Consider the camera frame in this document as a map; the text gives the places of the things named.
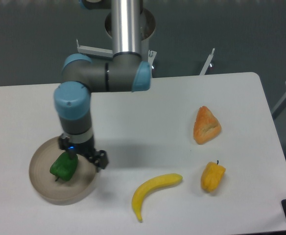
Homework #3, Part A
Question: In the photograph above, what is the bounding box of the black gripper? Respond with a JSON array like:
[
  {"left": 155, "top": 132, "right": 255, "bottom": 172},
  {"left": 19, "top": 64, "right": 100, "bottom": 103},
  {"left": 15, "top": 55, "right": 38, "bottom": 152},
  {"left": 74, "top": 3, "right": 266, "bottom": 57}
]
[{"left": 58, "top": 133, "right": 109, "bottom": 172}]

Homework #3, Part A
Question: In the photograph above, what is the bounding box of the green pepper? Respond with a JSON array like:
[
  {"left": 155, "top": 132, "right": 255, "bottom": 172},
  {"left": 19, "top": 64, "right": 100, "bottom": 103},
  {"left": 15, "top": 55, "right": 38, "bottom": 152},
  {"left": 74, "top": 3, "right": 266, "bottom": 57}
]
[{"left": 49, "top": 152, "right": 78, "bottom": 182}]

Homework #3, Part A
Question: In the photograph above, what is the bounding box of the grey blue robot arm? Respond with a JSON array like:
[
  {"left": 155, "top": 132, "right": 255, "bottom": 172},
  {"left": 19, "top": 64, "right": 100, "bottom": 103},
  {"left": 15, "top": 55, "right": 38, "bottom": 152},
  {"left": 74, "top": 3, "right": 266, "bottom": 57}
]
[{"left": 53, "top": 0, "right": 151, "bottom": 171}]

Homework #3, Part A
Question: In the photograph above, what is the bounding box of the beige round plate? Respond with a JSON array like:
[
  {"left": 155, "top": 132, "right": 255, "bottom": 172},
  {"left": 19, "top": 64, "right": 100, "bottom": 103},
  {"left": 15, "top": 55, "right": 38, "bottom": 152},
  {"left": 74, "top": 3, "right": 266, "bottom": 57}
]
[{"left": 29, "top": 137, "right": 99, "bottom": 205}]

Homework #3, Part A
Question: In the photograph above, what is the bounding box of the yellow orange pepper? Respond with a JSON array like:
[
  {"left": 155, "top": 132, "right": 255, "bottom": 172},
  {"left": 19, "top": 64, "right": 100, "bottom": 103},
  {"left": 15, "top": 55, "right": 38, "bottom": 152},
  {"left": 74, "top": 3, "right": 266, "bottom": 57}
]
[{"left": 200, "top": 160, "right": 226, "bottom": 192}]

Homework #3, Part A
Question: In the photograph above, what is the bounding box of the yellow banana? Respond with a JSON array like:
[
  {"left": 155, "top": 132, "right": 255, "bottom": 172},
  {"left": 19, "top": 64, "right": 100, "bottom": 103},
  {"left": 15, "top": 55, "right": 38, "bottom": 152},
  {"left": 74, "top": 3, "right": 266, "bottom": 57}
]
[{"left": 131, "top": 173, "right": 183, "bottom": 223}]

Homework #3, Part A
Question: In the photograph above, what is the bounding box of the orange triangular pastry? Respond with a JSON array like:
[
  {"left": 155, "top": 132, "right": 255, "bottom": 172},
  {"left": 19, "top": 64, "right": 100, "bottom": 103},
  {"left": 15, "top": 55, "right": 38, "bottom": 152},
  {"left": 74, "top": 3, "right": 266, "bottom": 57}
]
[{"left": 193, "top": 106, "right": 222, "bottom": 144}]

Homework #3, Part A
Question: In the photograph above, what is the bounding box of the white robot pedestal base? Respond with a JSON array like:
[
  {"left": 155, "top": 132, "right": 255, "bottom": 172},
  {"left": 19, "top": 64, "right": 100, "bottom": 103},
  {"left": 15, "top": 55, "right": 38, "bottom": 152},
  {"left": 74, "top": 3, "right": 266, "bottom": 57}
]
[{"left": 76, "top": 8, "right": 215, "bottom": 75}]

